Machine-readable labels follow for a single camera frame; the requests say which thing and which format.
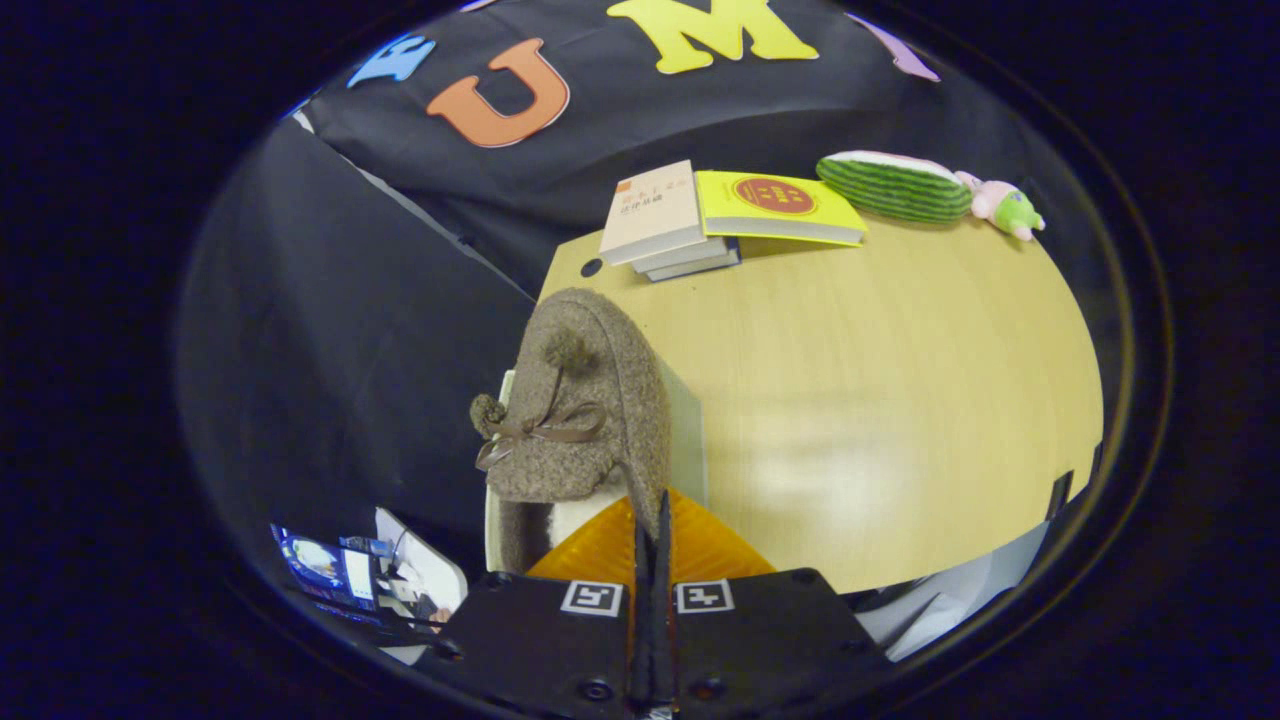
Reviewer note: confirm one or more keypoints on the white sheet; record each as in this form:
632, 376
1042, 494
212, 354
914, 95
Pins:
950, 600

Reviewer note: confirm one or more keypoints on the black backdrop cloth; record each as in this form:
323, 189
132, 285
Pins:
330, 350

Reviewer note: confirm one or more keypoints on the white book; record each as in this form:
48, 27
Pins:
685, 257

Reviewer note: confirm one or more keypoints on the pink and green plush toy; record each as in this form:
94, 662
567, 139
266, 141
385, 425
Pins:
1005, 205

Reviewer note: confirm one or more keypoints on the cream fabric storage box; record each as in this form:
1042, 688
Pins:
688, 440

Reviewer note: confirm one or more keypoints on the watermelon slice plush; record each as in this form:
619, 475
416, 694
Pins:
893, 187

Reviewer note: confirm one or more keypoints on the beige book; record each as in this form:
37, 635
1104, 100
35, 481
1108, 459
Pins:
655, 210

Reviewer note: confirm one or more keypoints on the yellow book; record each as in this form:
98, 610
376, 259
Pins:
775, 200

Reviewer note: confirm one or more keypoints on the black table grommet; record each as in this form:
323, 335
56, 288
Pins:
591, 267

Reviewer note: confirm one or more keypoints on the thin grey book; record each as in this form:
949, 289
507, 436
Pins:
705, 267

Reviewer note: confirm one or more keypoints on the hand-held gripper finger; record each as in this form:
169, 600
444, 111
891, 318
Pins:
641, 650
662, 640

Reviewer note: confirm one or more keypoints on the brown felt shoe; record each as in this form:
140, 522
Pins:
600, 360

